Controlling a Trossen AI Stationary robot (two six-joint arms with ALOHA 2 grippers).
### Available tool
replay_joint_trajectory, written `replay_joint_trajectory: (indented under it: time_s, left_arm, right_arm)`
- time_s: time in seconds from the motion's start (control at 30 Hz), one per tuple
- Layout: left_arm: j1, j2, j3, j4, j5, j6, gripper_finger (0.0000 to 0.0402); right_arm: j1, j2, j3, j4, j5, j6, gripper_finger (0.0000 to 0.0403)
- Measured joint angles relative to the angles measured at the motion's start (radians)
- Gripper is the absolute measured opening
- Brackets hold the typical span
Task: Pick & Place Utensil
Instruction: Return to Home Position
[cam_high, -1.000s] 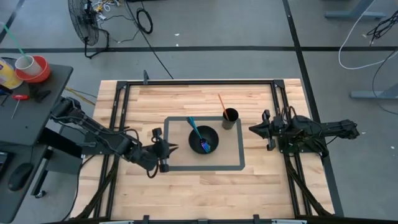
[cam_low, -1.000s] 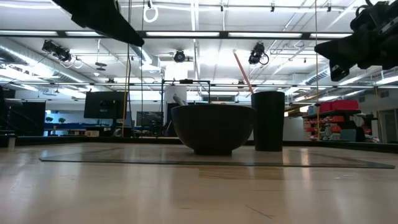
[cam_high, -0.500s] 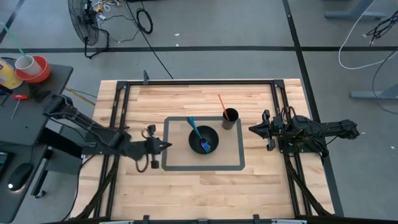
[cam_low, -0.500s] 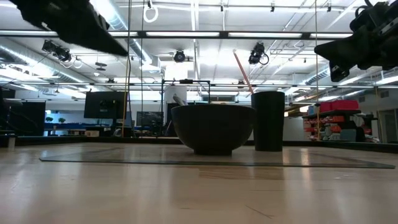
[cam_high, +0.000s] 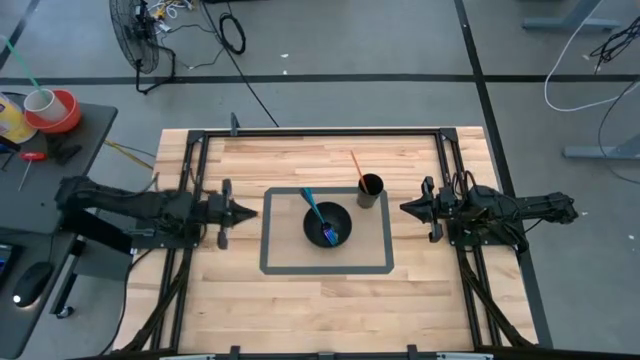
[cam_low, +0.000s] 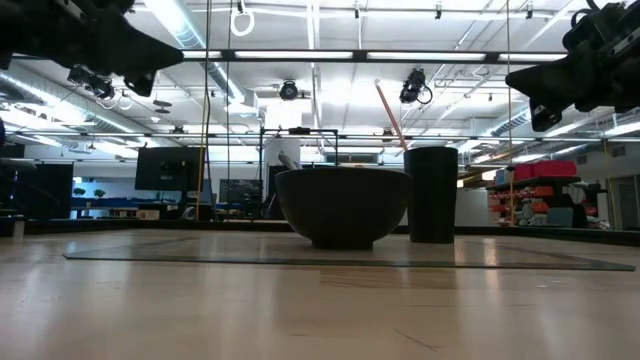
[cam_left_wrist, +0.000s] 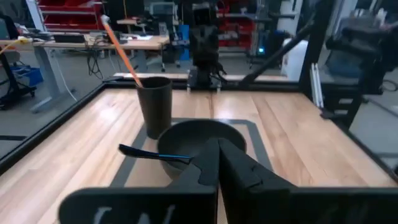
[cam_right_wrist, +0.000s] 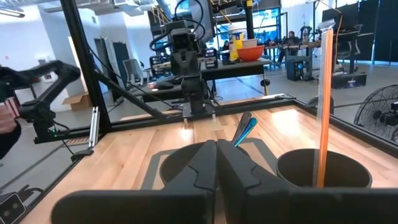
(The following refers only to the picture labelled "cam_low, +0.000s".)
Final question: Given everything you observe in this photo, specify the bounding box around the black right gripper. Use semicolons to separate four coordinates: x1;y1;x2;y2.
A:
505;0;640;132

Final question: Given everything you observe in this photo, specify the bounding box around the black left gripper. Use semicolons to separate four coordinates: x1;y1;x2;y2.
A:
37;0;184;97

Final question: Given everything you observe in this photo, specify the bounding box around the orange straw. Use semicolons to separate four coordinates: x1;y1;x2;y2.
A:
374;78;410;151

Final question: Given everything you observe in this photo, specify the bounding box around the tall black cup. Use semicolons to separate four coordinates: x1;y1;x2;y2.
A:
403;146;459;245

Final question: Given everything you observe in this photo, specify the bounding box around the iridescent rainbow utensil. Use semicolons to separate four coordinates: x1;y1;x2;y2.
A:
277;150;303;172

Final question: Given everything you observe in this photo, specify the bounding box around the black bowl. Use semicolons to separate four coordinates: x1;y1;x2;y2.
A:
274;167;412;250

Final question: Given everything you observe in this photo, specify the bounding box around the red storage bin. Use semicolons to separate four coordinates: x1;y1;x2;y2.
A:
513;159;579;181

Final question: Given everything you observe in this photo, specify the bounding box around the storage shelf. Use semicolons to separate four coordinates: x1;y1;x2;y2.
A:
485;159;589;230

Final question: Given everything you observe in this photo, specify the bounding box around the small dark screen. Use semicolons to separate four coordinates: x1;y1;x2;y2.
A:
219;178;264;204

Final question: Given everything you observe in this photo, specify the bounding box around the black overhead light bar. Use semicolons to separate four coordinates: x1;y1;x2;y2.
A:
177;47;571;65

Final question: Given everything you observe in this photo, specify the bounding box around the grey-bordered clear placemat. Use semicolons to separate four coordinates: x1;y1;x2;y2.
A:
63;234;636;272

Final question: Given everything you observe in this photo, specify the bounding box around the black ceiling camera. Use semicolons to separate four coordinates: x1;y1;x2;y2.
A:
398;68;434;106
278;79;300;102
67;65;117;101

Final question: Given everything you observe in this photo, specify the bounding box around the silver ventilation duct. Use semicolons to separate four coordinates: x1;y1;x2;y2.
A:
144;0;246;104

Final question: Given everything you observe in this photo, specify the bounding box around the black hanging cable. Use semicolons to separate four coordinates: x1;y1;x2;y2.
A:
203;0;213;221

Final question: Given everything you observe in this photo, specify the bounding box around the white cable loop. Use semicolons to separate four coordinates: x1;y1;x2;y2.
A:
230;7;256;38

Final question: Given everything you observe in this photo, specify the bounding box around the black wall monitor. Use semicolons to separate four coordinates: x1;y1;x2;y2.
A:
134;146;204;192

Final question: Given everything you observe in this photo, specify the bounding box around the distant black frame rig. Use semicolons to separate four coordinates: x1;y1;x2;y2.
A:
258;126;340;169

